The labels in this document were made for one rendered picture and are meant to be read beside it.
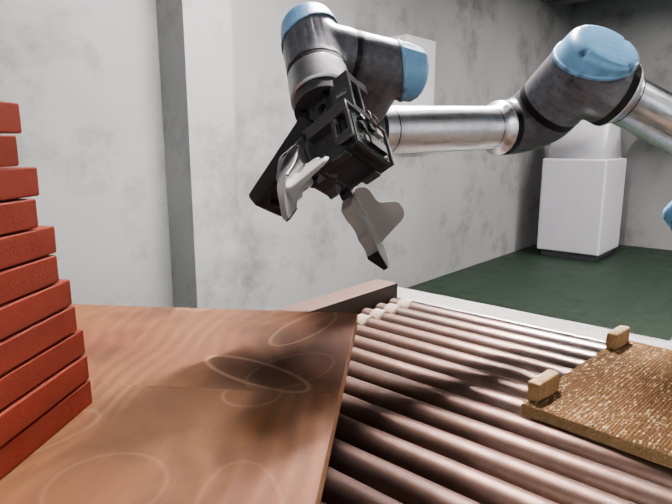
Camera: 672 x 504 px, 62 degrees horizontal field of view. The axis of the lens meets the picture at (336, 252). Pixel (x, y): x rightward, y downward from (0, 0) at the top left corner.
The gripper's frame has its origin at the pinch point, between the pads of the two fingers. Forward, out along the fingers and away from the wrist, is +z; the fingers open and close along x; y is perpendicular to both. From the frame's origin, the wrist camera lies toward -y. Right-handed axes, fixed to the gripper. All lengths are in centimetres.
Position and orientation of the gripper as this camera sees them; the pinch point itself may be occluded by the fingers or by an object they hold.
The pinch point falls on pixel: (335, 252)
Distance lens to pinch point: 55.5
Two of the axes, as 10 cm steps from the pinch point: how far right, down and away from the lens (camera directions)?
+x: 6.6, 3.2, 6.8
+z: 1.5, 8.3, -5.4
